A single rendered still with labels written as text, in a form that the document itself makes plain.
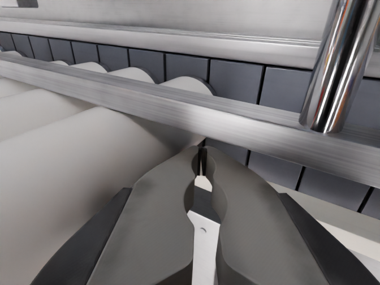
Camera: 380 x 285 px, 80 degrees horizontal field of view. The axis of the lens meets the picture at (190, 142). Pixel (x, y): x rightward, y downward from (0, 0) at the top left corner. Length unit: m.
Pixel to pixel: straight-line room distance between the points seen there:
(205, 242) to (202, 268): 0.05
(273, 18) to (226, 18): 0.04
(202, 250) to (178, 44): 0.21
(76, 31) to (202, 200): 0.21
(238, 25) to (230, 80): 0.06
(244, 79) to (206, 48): 0.03
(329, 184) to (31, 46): 0.33
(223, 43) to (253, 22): 0.05
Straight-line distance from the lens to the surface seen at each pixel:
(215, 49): 0.17
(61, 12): 0.37
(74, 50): 0.27
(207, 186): 0.16
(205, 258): 0.29
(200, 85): 0.16
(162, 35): 0.19
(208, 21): 0.22
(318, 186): 0.18
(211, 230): 0.25
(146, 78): 0.19
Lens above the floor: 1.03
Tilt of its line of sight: 49 degrees down
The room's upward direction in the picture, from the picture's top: 129 degrees counter-clockwise
